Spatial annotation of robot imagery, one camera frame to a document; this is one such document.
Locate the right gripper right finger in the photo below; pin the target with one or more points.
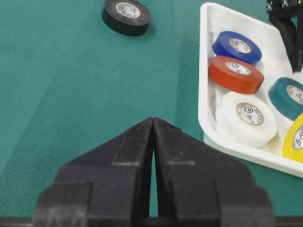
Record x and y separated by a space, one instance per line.
199 186

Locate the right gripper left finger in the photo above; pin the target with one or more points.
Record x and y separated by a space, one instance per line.
108 186

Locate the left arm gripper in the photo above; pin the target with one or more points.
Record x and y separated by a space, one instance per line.
280 13

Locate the red tape roll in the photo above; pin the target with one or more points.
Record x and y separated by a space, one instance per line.
235 75

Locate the yellow tape roll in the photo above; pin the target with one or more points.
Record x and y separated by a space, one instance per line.
293 144

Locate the blue tape roll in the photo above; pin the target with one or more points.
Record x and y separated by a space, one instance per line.
235 45

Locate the black tape roll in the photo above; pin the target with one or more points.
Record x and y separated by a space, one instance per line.
128 17

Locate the green tape roll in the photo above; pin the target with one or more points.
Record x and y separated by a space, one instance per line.
286 95

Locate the white tape roll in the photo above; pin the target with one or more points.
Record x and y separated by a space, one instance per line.
245 119

